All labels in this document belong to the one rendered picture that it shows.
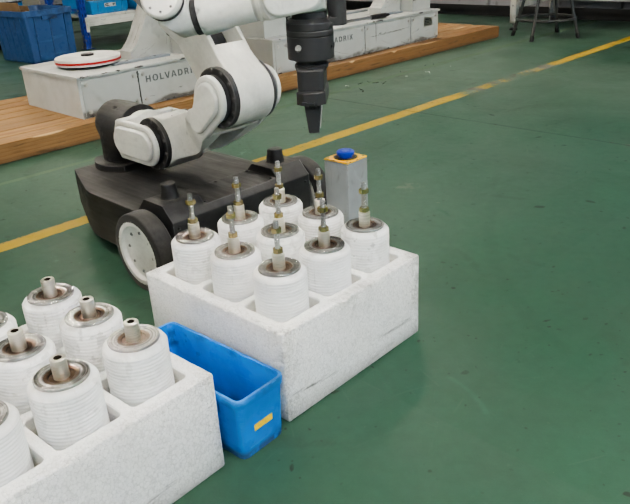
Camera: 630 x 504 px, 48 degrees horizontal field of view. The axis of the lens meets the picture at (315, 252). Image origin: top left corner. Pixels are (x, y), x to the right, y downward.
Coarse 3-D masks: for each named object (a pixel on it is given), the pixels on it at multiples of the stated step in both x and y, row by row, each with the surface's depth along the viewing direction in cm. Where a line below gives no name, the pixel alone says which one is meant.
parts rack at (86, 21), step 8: (48, 0) 600; (80, 0) 561; (80, 8) 563; (72, 16) 586; (80, 16) 566; (88, 16) 570; (96, 16) 575; (104, 16) 580; (112, 16) 584; (120, 16) 589; (128, 16) 594; (80, 24) 570; (88, 24) 571; (96, 24) 576; (104, 24) 581; (88, 32) 573; (88, 40) 575; (88, 48) 576
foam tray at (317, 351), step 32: (416, 256) 141; (160, 288) 139; (192, 288) 133; (352, 288) 130; (384, 288) 135; (416, 288) 144; (160, 320) 143; (192, 320) 134; (224, 320) 127; (256, 320) 121; (320, 320) 123; (352, 320) 130; (384, 320) 138; (416, 320) 147; (256, 352) 123; (288, 352) 118; (320, 352) 125; (352, 352) 133; (384, 352) 141; (288, 384) 121; (320, 384) 127; (288, 416) 123
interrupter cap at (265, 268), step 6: (270, 258) 126; (288, 258) 126; (264, 264) 124; (270, 264) 124; (288, 264) 124; (294, 264) 123; (300, 264) 123; (258, 270) 122; (264, 270) 122; (270, 270) 122; (282, 270) 122; (288, 270) 121; (294, 270) 121; (270, 276) 120; (276, 276) 120; (282, 276) 120
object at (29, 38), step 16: (0, 16) 521; (16, 16) 507; (32, 16) 506; (48, 16) 515; (64, 16) 525; (0, 32) 532; (16, 32) 516; (32, 32) 510; (48, 32) 519; (64, 32) 529; (16, 48) 526; (32, 48) 513; (48, 48) 523; (64, 48) 532
